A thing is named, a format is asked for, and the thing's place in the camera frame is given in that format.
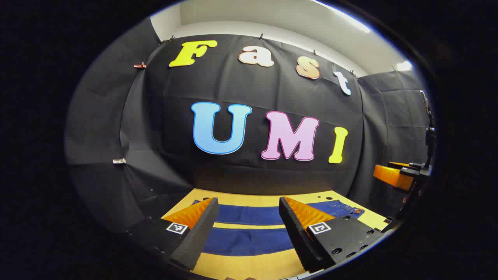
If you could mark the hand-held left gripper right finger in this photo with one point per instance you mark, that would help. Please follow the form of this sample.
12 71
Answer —
297 233

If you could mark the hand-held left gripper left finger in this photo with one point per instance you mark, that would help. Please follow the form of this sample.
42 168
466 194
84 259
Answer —
200 229

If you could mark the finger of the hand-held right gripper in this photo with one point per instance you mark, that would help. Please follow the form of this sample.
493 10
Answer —
393 177
404 167

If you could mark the blue denim jeans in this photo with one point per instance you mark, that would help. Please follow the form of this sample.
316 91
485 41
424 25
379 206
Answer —
249 241

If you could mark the small ceiling light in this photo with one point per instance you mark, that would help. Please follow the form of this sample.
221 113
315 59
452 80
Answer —
404 65

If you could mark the silver cloth clip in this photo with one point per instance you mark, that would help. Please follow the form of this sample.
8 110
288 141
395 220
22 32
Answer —
119 161

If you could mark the black backdrop cloth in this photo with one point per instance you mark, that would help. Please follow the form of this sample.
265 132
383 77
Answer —
233 85

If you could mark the red cloth clip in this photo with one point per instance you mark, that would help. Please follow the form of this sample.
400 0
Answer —
140 65

